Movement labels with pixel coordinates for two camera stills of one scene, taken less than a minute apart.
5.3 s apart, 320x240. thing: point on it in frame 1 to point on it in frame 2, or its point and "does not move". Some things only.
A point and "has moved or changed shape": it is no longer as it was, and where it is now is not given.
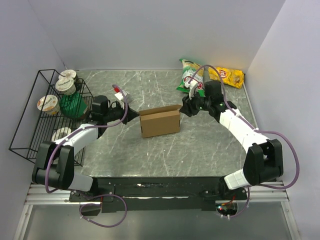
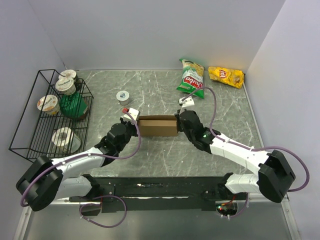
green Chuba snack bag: [191, 72] does not move
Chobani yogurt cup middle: [66, 86] does not move
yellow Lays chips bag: [229, 77] does not move
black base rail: [157, 194] does not move
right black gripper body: [201, 103] to [179, 126]
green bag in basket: [74, 105] does not move
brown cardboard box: [160, 121] has moved or changed shape
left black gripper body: [116, 113] to [131, 130]
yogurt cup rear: [67, 75] does not move
